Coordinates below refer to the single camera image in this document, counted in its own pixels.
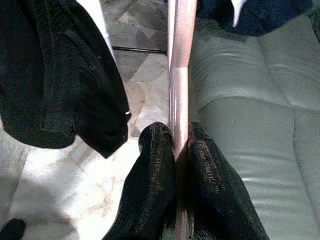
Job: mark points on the black garment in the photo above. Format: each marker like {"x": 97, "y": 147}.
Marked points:
{"x": 62, "y": 75}

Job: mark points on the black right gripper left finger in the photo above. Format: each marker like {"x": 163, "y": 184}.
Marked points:
{"x": 150, "y": 187}

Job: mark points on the navy and white shirt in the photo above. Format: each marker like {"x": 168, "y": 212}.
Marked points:
{"x": 262, "y": 15}

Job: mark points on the black metal clothes rack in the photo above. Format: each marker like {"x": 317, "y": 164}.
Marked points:
{"x": 140, "y": 49}

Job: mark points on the pink plastic clothes hanger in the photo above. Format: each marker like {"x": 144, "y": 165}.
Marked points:
{"x": 180, "y": 87}

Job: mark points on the grey leather sofa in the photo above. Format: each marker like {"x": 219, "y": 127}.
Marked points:
{"x": 262, "y": 125}

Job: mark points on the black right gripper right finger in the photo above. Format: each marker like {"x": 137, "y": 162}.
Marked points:
{"x": 215, "y": 195}

